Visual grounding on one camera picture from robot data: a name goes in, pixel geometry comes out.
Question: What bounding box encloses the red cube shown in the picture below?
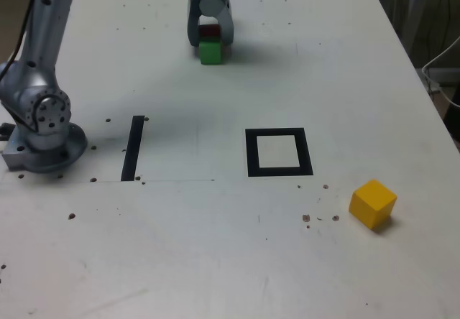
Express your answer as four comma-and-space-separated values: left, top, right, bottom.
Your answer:
198, 24, 221, 40

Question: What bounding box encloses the green cube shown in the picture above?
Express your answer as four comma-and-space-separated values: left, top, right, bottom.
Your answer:
198, 37, 224, 65

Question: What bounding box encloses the yellow cube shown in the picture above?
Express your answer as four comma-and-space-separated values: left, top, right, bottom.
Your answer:
348, 179, 398, 231

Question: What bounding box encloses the black tape square outline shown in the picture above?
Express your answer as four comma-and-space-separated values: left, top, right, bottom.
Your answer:
244, 127, 314, 178

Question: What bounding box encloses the black tape strip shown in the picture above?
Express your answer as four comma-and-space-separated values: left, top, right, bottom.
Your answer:
120, 115, 145, 182

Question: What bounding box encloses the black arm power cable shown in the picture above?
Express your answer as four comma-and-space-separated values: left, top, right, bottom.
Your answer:
0, 0, 40, 81

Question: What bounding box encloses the white cable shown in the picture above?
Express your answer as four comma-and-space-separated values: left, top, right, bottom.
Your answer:
422, 34, 460, 108

